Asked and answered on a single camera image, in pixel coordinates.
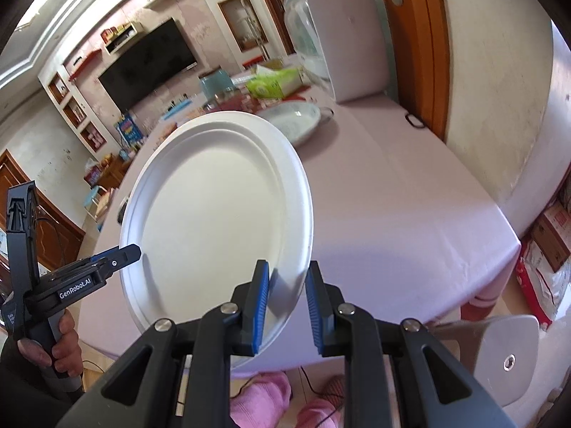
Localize person's left hand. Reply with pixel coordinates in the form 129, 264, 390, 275
18, 310, 81, 373

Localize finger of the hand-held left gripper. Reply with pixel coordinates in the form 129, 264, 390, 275
74, 244, 142, 277

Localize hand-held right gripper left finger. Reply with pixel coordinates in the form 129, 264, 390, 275
56, 259, 271, 428

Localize brown wooden room door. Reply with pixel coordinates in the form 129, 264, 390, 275
0, 149, 86, 272

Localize green glass plate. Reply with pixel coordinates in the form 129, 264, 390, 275
261, 101, 321, 147

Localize cardboard box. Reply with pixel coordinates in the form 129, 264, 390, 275
531, 200, 571, 272

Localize white and red sack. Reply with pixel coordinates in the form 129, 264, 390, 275
515, 241, 571, 326

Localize blue poster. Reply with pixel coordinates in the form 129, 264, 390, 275
113, 113, 143, 143

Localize white sterilizer cabinet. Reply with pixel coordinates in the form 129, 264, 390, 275
284, 0, 389, 103

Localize small pale blue stool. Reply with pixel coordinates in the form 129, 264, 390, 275
82, 187, 110, 221

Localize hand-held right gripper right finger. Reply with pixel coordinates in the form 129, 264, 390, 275
304, 261, 518, 428

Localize white wall shelf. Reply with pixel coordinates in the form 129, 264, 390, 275
103, 21, 138, 54

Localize wooden television cabinet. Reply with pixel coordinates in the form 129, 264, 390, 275
85, 154, 135, 190

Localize orange wooden sliding door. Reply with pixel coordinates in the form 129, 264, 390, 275
372, 0, 451, 141

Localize grey plastic stool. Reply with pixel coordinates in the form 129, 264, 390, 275
430, 314, 540, 408

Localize green tissue pack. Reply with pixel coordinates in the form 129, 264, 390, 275
245, 66, 306, 99

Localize black flat television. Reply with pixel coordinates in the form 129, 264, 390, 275
98, 18, 198, 112

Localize pink slippers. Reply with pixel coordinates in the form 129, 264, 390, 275
229, 370, 346, 428

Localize pink printed tablecloth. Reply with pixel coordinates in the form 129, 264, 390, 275
80, 53, 522, 371

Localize teal canister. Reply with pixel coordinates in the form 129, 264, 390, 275
198, 69, 235, 101

